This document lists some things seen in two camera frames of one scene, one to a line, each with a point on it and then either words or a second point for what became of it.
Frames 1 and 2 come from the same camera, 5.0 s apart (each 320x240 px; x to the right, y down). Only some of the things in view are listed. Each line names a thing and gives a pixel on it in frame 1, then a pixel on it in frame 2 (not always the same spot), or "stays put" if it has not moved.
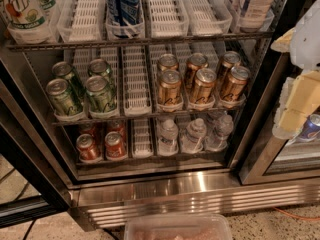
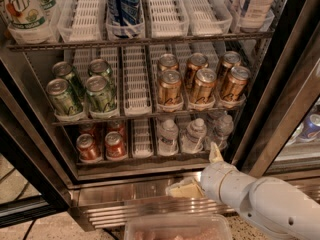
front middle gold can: (205, 79) stays put
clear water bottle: (168, 142) stays put
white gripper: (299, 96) to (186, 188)
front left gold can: (169, 87) stays put
